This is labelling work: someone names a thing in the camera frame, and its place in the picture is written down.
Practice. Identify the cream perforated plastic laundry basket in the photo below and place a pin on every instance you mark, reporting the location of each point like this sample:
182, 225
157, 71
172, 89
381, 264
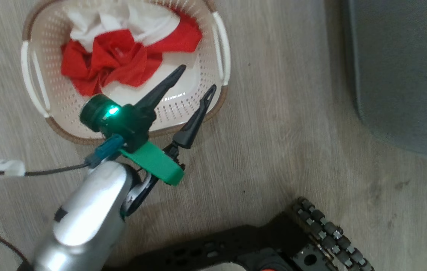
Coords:
66, 113

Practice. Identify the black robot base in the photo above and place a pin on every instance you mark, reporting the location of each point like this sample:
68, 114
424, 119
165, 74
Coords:
217, 252

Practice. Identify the red clothing item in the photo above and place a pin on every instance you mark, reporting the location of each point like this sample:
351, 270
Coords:
115, 60

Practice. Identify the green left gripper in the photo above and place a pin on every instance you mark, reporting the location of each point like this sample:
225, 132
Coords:
153, 162

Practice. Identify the black wrist camera green light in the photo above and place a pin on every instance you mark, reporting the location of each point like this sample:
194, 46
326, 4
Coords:
123, 116

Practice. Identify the white clothing item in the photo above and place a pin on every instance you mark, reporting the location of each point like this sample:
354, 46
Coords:
142, 22

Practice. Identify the grey sofa seat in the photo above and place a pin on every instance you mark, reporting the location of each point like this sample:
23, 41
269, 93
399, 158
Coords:
405, 71

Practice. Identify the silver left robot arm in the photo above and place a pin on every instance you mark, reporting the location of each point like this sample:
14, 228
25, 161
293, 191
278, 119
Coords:
89, 214

